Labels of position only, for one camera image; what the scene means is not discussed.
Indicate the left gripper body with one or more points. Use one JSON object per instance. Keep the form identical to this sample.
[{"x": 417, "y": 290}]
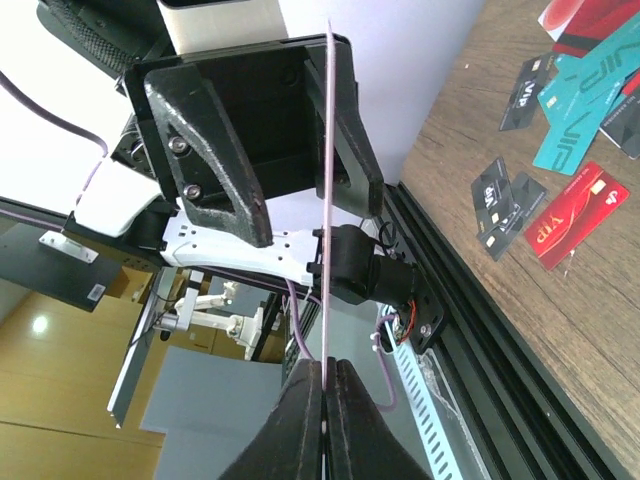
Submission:
[{"x": 262, "y": 87}]

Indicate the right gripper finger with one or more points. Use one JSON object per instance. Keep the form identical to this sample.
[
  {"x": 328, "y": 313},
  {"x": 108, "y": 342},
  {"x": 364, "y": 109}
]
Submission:
[
  {"x": 290, "y": 444},
  {"x": 358, "y": 443}
]

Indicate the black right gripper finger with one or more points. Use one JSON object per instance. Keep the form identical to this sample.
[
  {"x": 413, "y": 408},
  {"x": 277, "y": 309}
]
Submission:
[
  {"x": 358, "y": 185},
  {"x": 216, "y": 182}
]

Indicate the white card red circles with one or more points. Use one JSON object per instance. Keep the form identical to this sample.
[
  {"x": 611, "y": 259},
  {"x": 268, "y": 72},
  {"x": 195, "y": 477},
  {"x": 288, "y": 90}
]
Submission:
[{"x": 327, "y": 200}]

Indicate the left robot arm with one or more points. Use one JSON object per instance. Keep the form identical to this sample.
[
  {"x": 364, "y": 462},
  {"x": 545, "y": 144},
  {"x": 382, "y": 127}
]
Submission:
[{"x": 123, "y": 215}]

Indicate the black card pair front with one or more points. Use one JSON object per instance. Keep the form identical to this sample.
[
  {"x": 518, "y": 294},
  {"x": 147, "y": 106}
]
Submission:
[{"x": 503, "y": 207}]

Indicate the black VIP card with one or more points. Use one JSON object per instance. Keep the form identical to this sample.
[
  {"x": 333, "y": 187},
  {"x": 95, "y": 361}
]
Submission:
[{"x": 523, "y": 102}]

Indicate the red VIP card front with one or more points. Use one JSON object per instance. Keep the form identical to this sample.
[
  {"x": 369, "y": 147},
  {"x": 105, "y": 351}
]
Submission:
[{"x": 590, "y": 197}]

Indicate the teal VIP card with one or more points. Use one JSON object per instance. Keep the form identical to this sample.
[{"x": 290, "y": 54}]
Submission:
[{"x": 574, "y": 119}]

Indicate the white red circle card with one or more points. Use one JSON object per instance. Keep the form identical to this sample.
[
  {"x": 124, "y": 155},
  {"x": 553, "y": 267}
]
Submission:
[{"x": 557, "y": 15}]

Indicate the light blue cable tray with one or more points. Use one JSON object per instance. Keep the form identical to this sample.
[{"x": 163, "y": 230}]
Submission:
[{"x": 433, "y": 422}]

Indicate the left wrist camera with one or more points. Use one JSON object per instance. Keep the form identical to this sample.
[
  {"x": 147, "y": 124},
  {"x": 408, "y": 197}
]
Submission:
[{"x": 196, "y": 26}]

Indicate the black front frame rail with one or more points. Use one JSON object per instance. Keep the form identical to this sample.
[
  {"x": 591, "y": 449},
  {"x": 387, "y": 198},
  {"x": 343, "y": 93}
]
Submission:
[{"x": 523, "y": 423}]

